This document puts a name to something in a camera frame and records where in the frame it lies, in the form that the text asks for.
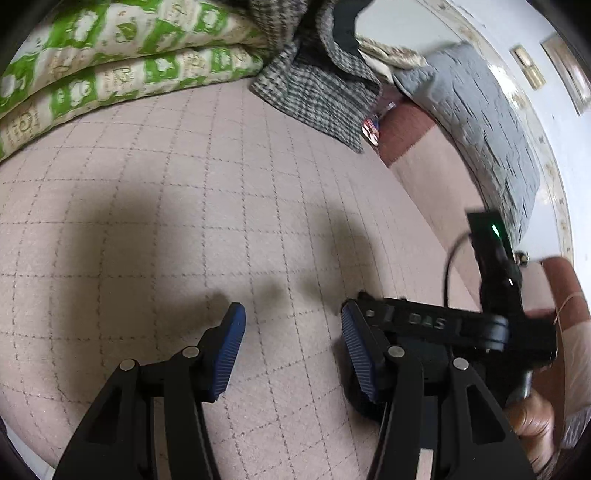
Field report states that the small colourful packet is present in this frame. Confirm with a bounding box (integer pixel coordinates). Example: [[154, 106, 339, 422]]
[[363, 114, 381, 147]]

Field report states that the checkered grey blanket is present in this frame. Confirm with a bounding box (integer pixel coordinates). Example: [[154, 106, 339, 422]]
[[250, 0, 382, 154]]

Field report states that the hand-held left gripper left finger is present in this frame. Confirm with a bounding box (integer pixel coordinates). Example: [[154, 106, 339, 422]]
[[53, 302, 247, 480]]

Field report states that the floral beige cloth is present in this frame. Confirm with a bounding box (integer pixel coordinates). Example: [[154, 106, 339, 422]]
[[356, 36, 431, 71]]

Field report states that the person's right hand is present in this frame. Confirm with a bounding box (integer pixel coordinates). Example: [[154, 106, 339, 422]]
[[505, 390, 557, 472]]

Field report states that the beige grid bed sheet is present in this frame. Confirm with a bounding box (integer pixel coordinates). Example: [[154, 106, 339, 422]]
[[0, 76, 491, 480]]

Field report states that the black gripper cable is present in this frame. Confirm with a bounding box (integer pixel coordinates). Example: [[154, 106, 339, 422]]
[[444, 233, 472, 307]]

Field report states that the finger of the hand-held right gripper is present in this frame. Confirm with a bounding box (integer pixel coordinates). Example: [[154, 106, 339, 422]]
[[356, 291, 394, 350]]

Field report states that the green patterned folded quilt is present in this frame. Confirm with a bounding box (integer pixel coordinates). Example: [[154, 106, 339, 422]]
[[0, 0, 273, 161]]

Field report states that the grey quilted blanket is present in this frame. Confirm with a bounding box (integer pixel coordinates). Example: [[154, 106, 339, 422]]
[[392, 41, 542, 243]]

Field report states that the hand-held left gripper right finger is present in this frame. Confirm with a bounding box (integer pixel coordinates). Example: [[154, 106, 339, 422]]
[[340, 299, 536, 480]]

